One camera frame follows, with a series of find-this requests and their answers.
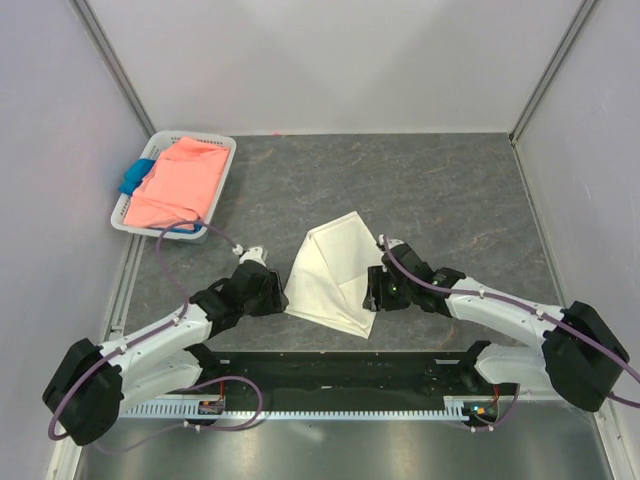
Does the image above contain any white cloth napkin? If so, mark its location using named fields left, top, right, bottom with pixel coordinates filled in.
left=285, top=211, right=381, bottom=339

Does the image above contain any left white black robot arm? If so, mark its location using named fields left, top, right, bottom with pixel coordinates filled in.
left=42, top=261, right=287, bottom=446

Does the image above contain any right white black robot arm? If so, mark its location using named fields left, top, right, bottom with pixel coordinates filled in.
left=363, top=235, right=639, bottom=412

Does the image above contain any pink cloth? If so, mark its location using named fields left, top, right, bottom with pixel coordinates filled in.
left=123, top=137, right=230, bottom=233

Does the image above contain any blue cloth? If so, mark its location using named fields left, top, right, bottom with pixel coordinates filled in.
left=119, top=158, right=155, bottom=196

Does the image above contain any white plastic basket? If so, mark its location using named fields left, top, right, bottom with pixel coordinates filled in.
left=111, top=131, right=236, bottom=244

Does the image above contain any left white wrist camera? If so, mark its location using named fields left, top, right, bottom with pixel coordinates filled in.
left=232, top=244, right=268, bottom=266

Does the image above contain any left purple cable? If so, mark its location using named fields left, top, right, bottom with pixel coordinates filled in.
left=46, top=221, right=244, bottom=441

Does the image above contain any purple cable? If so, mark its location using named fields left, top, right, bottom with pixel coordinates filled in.
left=46, top=221, right=244, bottom=441
left=377, top=234, right=640, bottom=406

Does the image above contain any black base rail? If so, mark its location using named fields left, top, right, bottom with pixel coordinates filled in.
left=198, top=351, right=514, bottom=408

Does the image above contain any white slotted cable duct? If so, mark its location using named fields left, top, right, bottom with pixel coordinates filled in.
left=121, top=396, right=497, bottom=422

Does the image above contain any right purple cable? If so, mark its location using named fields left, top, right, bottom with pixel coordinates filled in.
left=377, top=234, right=640, bottom=406

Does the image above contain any left aluminium frame post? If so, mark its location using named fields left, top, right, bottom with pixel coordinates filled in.
left=69, top=0, right=156, bottom=138

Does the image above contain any aluminium frame post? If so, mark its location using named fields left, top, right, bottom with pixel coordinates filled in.
left=69, top=0, right=156, bottom=138
left=509, top=0, right=600, bottom=147

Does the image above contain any right aluminium frame post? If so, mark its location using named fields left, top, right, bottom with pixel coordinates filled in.
left=509, top=0, right=600, bottom=147

